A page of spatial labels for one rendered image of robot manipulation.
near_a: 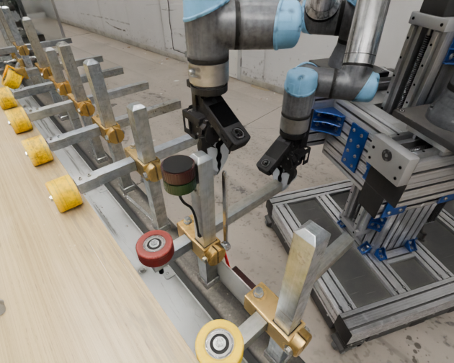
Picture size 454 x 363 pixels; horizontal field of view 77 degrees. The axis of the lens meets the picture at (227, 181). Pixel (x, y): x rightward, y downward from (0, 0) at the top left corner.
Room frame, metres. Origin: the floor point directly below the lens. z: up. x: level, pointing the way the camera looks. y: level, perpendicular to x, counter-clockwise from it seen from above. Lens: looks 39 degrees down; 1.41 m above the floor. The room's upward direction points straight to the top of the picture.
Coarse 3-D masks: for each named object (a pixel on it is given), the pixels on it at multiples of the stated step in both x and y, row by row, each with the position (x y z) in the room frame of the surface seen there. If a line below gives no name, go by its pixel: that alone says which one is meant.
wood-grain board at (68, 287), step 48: (0, 144) 0.81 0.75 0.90; (0, 192) 0.57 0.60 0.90; (48, 192) 0.57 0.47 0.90; (0, 240) 0.41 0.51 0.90; (48, 240) 0.41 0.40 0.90; (96, 240) 0.41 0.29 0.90; (0, 288) 0.29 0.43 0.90; (48, 288) 0.29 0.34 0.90; (96, 288) 0.29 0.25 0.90; (144, 288) 0.29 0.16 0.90; (0, 336) 0.21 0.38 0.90; (48, 336) 0.21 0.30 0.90; (96, 336) 0.21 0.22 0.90; (144, 336) 0.21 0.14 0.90
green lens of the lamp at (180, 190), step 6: (192, 180) 0.39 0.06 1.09; (168, 186) 0.38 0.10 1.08; (174, 186) 0.38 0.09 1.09; (180, 186) 0.38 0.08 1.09; (186, 186) 0.38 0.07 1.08; (192, 186) 0.39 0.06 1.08; (168, 192) 0.38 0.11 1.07; (174, 192) 0.38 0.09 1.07; (180, 192) 0.38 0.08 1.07; (186, 192) 0.38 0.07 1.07
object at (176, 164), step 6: (174, 156) 0.43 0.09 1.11; (180, 156) 0.43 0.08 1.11; (186, 156) 0.43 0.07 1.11; (168, 162) 0.41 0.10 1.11; (174, 162) 0.41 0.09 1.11; (180, 162) 0.41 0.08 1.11; (186, 162) 0.41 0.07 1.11; (192, 162) 0.41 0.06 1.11; (168, 168) 0.39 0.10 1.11; (174, 168) 0.39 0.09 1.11; (180, 168) 0.39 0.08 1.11; (186, 168) 0.39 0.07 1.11; (198, 186) 0.41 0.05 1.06; (198, 192) 0.41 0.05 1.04; (180, 198) 0.40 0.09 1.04; (186, 204) 0.41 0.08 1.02; (192, 210) 0.41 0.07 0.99; (198, 228) 0.42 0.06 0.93; (198, 234) 0.42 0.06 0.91
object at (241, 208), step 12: (276, 180) 0.67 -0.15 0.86; (264, 192) 0.62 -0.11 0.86; (276, 192) 0.64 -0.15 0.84; (240, 204) 0.57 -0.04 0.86; (252, 204) 0.57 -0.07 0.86; (216, 216) 0.52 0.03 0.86; (228, 216) 0.52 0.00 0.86; (240, 216) 0.54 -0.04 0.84; (216, 228) 0.49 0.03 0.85; (180, 240) 0.44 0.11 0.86; (180, 252) 0.42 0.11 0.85; (168, 264) 0.39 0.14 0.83
